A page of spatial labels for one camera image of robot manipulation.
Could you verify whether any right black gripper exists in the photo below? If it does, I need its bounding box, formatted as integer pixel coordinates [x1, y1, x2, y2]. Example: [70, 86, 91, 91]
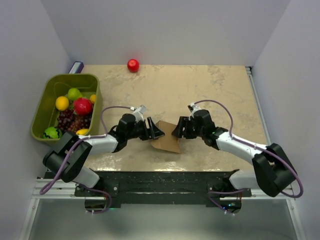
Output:
[171, 116, 205, 140]

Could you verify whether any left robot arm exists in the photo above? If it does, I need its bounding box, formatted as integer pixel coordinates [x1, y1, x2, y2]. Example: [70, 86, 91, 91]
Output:
[42, 113, 165, 196]

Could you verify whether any brown cardboard box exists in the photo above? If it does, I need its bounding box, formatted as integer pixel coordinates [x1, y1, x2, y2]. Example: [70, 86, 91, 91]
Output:
[151, 120, 182, 154]

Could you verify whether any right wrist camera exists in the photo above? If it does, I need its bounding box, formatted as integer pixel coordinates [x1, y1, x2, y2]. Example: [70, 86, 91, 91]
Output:
[187, 102, 201, 118]

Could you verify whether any small watermelon toy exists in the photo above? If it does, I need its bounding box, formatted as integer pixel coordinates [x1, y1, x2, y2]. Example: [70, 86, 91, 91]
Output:
[43, 126, 63, 139]

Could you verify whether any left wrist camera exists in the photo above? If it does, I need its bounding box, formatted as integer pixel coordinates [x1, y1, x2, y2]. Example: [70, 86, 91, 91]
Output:
[130, 105, 147, 122]

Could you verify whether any green plastic bin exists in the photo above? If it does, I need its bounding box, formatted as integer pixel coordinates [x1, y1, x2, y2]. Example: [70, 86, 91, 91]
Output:
[30, 73, 103, 146]

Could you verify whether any yellow lemon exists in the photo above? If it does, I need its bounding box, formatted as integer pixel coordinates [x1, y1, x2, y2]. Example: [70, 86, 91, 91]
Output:
[55, 96, 70, 112]

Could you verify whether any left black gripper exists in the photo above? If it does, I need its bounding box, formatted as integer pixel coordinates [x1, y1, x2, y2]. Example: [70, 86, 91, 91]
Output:
[125, 117, 164, 141]

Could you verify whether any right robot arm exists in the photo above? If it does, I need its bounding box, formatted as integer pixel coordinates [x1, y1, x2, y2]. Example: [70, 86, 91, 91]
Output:
[171, 109, 297, 197]

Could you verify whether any purple white box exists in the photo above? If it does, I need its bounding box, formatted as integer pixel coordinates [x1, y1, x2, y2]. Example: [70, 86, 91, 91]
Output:
[68, 61, 84, 74]

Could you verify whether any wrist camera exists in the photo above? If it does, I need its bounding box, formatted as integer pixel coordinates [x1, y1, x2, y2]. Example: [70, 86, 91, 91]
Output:
[187, 102, 201, 118]
[130, 105, 147, 122]

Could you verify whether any red apple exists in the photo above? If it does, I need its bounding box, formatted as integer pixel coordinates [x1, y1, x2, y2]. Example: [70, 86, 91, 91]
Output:
[127, 58, 140, 73]

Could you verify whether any purple grapes bunch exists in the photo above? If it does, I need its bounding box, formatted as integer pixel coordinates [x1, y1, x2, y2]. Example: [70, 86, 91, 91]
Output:
[57, 109, 92, 134]

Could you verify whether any small orange fruit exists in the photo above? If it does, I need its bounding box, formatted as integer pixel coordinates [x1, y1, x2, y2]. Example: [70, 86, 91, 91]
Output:
[89, 94, 97, 105]

